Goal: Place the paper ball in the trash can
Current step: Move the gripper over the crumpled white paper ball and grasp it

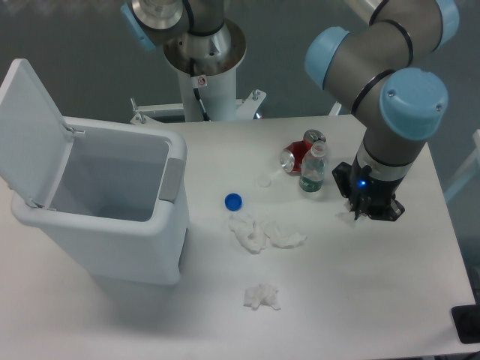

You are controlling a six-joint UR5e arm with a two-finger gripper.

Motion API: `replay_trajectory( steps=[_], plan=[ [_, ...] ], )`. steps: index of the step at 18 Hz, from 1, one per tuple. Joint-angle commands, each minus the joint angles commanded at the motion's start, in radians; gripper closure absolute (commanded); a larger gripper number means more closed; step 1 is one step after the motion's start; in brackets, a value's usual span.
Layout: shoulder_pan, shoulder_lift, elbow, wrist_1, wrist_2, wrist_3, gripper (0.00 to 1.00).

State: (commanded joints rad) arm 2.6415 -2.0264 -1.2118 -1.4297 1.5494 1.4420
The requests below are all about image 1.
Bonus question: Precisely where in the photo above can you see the white crumpled tissue right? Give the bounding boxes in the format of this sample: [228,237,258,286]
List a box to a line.
[261,221,307,249]

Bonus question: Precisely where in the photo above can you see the white crumpled tissue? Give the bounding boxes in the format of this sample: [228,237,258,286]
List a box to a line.
[228,214,266,254]
[244,283,281,311]
[261,221,307,249]

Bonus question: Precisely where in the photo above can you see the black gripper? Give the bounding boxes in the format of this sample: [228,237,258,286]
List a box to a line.
[332,161,405,221]

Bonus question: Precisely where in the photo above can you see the crushed red soda can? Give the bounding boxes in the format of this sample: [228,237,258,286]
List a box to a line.
[280,129,326,176]

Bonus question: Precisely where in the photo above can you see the blue bottle cap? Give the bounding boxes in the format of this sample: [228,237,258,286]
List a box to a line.
[224,193,243,212]

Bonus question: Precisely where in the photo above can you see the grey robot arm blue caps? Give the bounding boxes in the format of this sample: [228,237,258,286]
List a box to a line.
[121,1,460,221]

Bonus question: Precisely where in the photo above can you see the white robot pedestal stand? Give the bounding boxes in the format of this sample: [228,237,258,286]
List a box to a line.
[129,19,269,125]

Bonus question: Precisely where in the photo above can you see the white frame at right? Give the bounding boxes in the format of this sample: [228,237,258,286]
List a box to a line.
[443,129,479,203]

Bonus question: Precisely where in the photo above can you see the black device at edge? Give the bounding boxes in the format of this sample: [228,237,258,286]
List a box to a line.
[451,304,479,344]

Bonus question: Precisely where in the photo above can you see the clear green label bottle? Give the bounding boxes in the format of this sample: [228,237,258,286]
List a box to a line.
[299,140,329,193]

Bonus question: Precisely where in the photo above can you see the white paper ball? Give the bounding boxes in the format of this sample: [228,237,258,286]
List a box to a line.
[335,201,368,228]

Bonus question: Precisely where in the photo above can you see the white trash bin open lid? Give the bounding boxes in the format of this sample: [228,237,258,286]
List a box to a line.
[1,58,189,285]

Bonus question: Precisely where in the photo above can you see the white crumpled tissue left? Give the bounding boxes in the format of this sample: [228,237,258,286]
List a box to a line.
[228,214,266,254]

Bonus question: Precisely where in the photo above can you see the white crumpled tissue front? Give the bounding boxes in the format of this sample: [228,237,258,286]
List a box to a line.
[244,283,281,311]

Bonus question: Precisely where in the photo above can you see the black cable on pedestal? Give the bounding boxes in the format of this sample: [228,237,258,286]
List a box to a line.
[189,58,211,122]

